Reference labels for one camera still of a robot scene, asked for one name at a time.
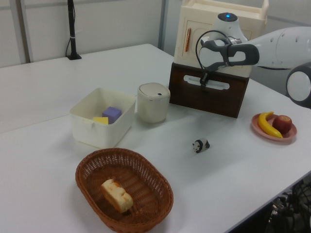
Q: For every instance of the purple cube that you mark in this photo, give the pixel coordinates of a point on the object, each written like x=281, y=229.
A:
x=111, y=114

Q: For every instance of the yellow banana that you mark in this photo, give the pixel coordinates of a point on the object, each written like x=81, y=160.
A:
x=263, y=125

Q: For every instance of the black stand pole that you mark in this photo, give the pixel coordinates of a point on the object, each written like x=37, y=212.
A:
x=72, y=29

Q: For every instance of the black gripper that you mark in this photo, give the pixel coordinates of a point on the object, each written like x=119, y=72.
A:
x=211, y=70

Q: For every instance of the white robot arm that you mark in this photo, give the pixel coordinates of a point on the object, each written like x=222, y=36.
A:
x=286, y=48

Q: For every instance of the bread piece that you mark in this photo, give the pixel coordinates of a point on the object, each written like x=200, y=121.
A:
x=116, y=194

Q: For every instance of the brown wicker basket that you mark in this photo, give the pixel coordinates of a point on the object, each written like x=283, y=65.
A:
x=150, y=206

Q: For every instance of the small white trash can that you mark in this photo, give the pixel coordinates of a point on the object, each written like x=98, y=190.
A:
x=151, y=109

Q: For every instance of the dark wood drawer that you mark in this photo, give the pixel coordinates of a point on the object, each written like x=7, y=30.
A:
x=194, y=102

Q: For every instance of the panda figurine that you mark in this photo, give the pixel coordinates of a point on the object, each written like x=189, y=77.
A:
x=202, y=144

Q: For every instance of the yellow cube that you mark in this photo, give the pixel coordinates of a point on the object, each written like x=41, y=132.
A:
x=100, y=120

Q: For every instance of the cream plastic bin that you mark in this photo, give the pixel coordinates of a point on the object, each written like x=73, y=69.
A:
x=102, y=133

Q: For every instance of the cream plastic storage cabinet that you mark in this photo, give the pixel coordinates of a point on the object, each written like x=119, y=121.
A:
x=194, y=12

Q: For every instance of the red apple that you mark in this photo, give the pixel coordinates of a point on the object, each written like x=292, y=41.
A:
x=281, y=123

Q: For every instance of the dark wood drawer case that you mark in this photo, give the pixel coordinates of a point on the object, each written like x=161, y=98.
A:
x=189, y=67

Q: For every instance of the pink plate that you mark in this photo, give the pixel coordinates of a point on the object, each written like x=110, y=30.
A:
x=291, y=133

